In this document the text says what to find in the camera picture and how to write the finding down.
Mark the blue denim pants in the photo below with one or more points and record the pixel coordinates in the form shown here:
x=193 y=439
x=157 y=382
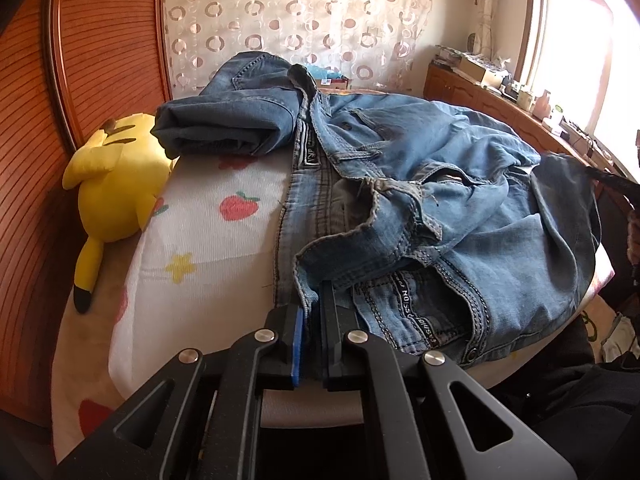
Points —
x=450 y=220
x=225 y=120

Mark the wooden slatted headboard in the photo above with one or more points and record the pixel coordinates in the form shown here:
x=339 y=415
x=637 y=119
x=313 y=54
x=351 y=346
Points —
x=75 y=35

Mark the wooden low cabinet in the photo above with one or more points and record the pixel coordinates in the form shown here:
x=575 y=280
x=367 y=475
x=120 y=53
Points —
x=480 y=97

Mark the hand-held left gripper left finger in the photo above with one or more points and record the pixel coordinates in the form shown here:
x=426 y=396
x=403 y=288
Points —
x=298 y=345

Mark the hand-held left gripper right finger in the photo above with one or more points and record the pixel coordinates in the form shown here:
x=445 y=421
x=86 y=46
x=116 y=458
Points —
x=330 y=355

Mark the yellow plush toy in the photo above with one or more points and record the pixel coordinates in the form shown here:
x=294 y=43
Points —
x=115 y=185

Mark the beige side curtain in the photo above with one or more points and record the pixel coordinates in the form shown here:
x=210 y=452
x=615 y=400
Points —
x=486 y=5

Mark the bright window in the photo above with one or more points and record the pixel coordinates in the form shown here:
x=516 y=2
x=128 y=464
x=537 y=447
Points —
x=575 y=35

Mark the folded blue denim pants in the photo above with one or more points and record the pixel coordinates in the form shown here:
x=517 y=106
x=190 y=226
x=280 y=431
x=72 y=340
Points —
x=225 y=120

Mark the open cardboard box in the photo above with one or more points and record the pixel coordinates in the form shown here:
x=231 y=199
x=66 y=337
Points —
x=480 y=70

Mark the cardboard box with blue bag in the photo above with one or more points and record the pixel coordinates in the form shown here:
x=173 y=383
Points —
x=327 y=77

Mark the white container green lid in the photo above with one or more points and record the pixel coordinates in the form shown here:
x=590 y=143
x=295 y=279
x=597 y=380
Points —
x=556 y=117

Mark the circle-pattern sheer curtain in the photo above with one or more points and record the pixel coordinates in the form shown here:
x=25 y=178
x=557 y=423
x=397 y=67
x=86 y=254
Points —
x=300 y=10

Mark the cream red-spotted blanket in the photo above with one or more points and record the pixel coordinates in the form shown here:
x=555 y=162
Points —
x=80 y=360

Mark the pink bottle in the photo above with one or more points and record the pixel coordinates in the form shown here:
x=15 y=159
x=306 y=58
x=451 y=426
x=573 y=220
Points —
x=542 y=102

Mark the white fruit-print bed sheet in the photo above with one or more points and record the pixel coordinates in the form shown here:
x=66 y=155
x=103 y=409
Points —
x=210 y=240

